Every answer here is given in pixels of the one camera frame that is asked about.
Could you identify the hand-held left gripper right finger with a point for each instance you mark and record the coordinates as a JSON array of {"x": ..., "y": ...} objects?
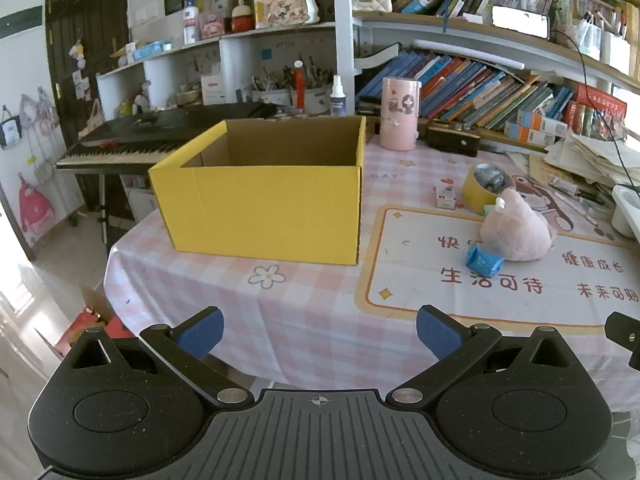
[{"x": 440, "y": 332}]

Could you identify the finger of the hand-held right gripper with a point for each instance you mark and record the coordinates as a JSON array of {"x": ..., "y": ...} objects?
[{"x": 622, "y": 332}]

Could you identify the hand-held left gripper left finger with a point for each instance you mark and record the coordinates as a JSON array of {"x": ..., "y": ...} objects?
[{"x": 202, "y": 332}]

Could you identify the blue packet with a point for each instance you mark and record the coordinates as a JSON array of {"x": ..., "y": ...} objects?
[{"x": 482, "y": 260}]

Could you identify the pink plush toy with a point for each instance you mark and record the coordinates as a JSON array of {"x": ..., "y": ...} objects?
[{"x": 515, "y": 235}]

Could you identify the small white printed box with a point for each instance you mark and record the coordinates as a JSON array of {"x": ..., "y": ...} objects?
[{"x": 445, "y": 200}]

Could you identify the yellow cardboard box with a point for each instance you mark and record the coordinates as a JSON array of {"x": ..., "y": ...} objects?
[{"x": 260, "y": 210}]

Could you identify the yellow tape roll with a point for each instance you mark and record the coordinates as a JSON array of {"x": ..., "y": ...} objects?
[{"x": 472, "y": 195}]

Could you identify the grey toy car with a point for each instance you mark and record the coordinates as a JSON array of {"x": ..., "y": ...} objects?
[{"x": 488, "y": 177}]

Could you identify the red carton under desk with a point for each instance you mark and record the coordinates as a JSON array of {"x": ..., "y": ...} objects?
[{"x": 90, "y": 330}]

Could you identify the white plastic tray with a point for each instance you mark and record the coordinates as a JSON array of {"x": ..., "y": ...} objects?
[{"x": 625, "y": 210}]

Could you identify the keyboard stand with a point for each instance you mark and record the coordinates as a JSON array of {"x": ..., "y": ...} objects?
[{"x": 103, "y": 205}]

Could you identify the stack of loose papers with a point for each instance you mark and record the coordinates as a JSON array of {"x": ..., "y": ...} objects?
[{"x": 590, "y": 160}]

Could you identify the dark wooden case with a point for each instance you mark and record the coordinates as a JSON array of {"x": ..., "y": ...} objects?
[{"x": 452, "y": 141}]

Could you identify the pink hanging bag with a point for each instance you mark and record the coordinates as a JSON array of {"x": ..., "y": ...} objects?
[{"x": 36, "y": 207}]

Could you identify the black electronic keyboard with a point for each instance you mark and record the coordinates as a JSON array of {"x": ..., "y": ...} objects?
[{"x": 150, "y": 125}]

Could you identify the orange and white box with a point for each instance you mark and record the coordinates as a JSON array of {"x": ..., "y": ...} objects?
[
  {"x": 525, "y": 136},
  {"x": 542, "y": 122}
]

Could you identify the pink cartoon cylinder container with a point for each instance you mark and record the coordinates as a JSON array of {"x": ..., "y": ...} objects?
[{"x": 400, "y": 115}]

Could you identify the red book box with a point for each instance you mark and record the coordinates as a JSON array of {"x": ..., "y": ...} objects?
[{"x": 600, "y": 110}]

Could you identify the white box with red label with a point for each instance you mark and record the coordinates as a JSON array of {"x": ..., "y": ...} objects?
[{"x": 212, "y": 90}]

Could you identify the long row of leaning books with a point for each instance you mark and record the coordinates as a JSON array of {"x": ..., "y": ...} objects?
[{"x": 465, "y": 85}]

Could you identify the white spray bottle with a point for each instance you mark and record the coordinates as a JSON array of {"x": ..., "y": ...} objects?
[{"x": 337, "y": 102}]

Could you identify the pen holder with brushes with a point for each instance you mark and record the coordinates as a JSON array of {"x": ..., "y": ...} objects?
[{"x": 315, "y": 100}]

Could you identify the red marker pen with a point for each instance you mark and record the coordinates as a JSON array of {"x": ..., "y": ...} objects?
[{"x": 299, "y": 85}]

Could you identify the black hanging tote bag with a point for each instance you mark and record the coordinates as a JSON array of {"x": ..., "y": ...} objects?
[{"x": 10, "y": 132}]

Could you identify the blue tissue pack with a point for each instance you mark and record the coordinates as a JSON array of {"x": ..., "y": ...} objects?
[{"x": 152, "y": 50}]

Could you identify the white shopping bags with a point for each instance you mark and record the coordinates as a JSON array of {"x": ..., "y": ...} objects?
[{"x": 605, "y": 40}]

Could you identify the pink jar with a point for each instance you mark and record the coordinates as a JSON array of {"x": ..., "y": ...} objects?
[{"x": 212, "y": 25}]

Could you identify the white lotion bottle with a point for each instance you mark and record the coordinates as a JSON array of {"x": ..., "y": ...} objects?
[{"x": 189, "y": 25}]

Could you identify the white bookshelf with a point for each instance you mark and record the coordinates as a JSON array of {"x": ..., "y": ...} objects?
[{"x": 342, "y": 35}]

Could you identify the red and white doll jar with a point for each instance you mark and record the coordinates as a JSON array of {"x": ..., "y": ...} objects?
[{"x": 242, "y": 20}]

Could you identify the phone with lit screen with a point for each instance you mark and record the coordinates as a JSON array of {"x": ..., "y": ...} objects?
[{"x": 520, "y": 21}]

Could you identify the dark wooden door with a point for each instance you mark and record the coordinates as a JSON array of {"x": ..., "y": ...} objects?
[{"x": 100, "y": 10}]

